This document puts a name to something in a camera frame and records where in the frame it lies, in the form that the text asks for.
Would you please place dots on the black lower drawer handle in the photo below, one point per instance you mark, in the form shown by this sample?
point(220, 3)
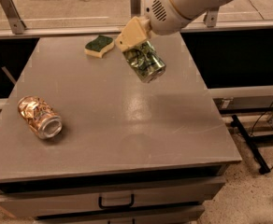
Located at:
point(122, 221)

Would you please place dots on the middle metal railing bracket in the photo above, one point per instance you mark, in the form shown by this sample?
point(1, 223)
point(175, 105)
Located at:
point(135, 7)

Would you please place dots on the black drawer handle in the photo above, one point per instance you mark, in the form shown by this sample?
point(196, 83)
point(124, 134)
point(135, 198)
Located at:
point(116, 201)
point(122, 221)

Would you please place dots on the green drink can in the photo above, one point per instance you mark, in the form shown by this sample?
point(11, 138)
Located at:
point(144, 60)

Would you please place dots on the grey drawer cabinet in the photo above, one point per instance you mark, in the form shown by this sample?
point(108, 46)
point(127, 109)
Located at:
point(165, 142)

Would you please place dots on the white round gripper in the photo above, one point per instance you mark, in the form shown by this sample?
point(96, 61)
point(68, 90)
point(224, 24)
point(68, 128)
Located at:
point(164, 13)

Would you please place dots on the black upper drawer handle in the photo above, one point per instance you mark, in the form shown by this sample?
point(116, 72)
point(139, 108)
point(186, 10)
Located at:
point(116, 201)

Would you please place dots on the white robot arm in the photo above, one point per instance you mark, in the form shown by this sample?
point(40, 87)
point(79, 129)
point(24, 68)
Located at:
point(163, 17)

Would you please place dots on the right metal railing bracket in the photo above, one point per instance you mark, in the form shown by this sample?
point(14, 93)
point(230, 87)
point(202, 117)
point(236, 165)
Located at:
point(211, 17)

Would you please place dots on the metal railing bracket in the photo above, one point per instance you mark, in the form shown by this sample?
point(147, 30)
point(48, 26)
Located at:
point(16, 24)
point(211, 17)
point(135, 7)

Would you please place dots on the left metal railing bracket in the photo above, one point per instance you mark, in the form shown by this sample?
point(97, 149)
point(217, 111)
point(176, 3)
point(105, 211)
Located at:
point(16, 24)

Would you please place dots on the green and yellow sponge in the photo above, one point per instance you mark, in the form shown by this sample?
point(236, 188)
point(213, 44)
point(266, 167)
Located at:
point(99, 46)

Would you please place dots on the black metal stand leg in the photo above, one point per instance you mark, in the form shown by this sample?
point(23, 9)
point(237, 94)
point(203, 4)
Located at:
point(253, 142)

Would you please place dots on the crushed gold drink can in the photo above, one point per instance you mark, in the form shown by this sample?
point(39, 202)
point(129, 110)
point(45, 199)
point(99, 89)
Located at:
point(40, 117)

